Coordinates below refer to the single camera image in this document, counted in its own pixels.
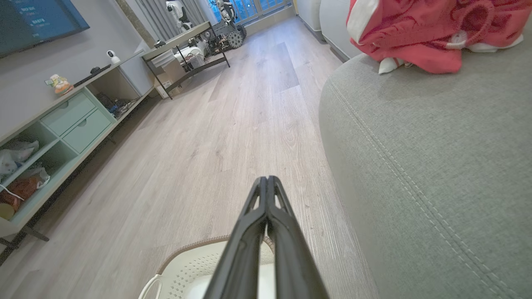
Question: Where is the white plastic bag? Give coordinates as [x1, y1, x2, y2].
[0, 139, 40, 177]

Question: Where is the cardboard box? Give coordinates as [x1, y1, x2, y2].
[154, 58, 186, 98]

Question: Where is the grey fabric sofa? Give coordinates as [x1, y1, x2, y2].
[318, 17, 532, 299]

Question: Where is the black remote control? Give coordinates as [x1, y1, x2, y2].
[74, 64, 112, 87]

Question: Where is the white plastic laundry basket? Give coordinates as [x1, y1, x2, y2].
[138, 235, 277, 299]

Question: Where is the pale green media cabinet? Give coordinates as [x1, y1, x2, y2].
[0, 50, 156, 266]

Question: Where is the grey curtain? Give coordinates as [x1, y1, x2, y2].
[139, 0, 208, 42]

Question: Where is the grey sofa section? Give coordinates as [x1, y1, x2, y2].
[319, 0, 362, 62]

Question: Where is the pale sofa section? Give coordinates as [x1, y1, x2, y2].
[296, 0, 326, 43]

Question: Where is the flat screen television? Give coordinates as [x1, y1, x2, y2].
[0, 0, 90, 59]

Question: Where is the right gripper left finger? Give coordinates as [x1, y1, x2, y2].
[202, 176, 269, 299]

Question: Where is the tangle of dark cables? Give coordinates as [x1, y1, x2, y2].
[98, 93, 138, 119]

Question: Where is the small colourful toy figure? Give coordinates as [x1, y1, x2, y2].
[45, 74, 74, 96]

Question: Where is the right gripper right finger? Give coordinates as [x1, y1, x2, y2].
[266, 176, 330, 299]

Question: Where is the pale green cabinet drawer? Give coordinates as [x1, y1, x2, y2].
[40, 91, 97, 137]
[62, 109, 112, 154]

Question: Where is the white appliance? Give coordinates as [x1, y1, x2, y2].
[175, 45, 207, 69]

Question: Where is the red basketball jersey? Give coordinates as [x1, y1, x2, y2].
[346, 0, 532, 74]

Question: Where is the metal frame side table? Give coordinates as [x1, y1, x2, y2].
[141, 22, 230, 100]

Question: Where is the wheeled grey robot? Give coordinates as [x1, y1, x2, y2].
[208, 0, 248, 50]

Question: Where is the white humanoid robot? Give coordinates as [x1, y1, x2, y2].
[166, 0, 194, 32]

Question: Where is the orange brown bag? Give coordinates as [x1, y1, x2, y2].
[0, 168, 51, 213]

